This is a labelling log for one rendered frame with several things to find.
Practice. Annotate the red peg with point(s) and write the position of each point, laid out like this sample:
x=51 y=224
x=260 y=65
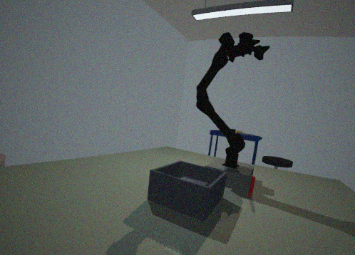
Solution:
x=251 y=187

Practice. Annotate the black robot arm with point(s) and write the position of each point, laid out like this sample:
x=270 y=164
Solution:
x=219 y=61

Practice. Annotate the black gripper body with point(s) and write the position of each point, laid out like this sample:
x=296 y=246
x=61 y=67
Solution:
x=258 y=51

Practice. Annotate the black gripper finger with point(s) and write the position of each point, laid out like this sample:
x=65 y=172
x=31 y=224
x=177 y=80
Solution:
x=265 y=48
x=254 y=42

